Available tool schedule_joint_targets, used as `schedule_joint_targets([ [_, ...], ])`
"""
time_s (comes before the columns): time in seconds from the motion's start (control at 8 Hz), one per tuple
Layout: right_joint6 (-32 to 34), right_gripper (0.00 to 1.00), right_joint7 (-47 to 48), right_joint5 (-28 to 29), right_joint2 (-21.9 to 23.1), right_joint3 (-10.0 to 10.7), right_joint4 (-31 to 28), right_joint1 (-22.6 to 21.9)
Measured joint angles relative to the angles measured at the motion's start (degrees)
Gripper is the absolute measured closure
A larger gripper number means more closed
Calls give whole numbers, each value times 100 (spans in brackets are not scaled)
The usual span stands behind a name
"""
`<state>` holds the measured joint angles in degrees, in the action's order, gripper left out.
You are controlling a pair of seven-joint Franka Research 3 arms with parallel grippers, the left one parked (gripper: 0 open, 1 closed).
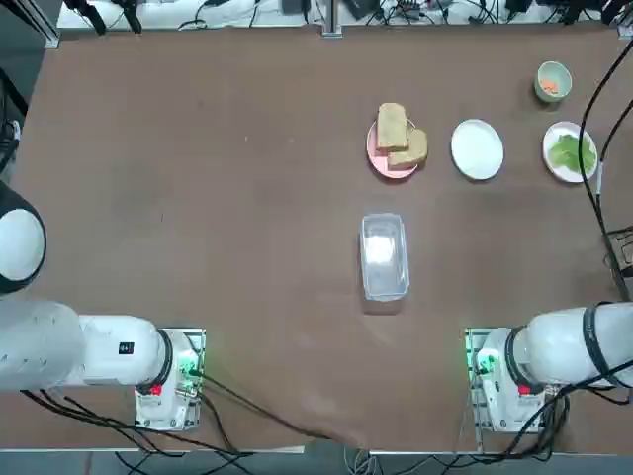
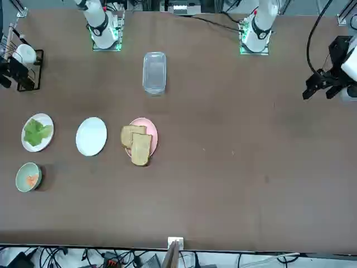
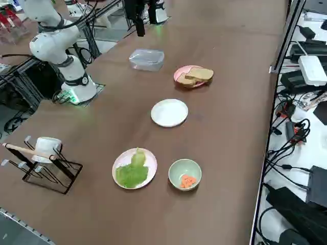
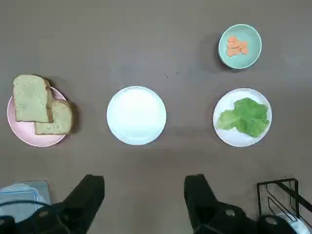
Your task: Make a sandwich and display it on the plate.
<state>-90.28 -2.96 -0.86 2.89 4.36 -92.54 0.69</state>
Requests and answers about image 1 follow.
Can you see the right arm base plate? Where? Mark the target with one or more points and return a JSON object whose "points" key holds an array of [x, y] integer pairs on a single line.
{"points": [[472, 346]]}

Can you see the white round plate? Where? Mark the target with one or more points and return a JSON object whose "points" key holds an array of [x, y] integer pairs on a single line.
{"points": [[477, 148]]}

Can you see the pale green bowl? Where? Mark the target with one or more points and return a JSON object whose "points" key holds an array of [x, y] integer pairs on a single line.
{"points": [[561, 74]]}

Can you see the orange carrot slices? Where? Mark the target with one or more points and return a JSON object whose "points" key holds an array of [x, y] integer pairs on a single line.
{"points": [[550, 87]]}

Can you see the pink round plate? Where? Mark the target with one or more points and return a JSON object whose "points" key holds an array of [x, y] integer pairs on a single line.
{"points": [[378, 161]]}

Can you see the silver aluminium post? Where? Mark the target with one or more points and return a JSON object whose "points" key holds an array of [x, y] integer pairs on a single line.
{"points": [[332, 20]]}

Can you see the clear plastic container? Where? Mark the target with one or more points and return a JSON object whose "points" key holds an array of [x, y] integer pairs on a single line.
{"points": [[385, 257]]}

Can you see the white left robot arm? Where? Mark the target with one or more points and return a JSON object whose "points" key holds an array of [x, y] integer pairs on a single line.
{"points": [[99, 346]]}

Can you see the pale pinkish plate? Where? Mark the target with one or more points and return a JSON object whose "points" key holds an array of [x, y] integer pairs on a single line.
{"points": [[556, 170]]}

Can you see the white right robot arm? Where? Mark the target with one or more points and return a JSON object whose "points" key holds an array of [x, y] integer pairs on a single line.
{"points": [[559, 341]]}

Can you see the green lettuce leaf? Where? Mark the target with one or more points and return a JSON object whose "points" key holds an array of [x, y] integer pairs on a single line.
{"points": [[571, 151]]}

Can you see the black tripod legs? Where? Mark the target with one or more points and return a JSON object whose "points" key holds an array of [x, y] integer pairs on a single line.
{"points": [[96, 15]]}

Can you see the brown bread slice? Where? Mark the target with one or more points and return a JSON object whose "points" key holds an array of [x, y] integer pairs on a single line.
{"points": [[413, 151], [392, 126]]}

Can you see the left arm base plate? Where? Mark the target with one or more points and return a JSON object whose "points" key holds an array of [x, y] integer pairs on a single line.
{"points": [[195, 341]]}

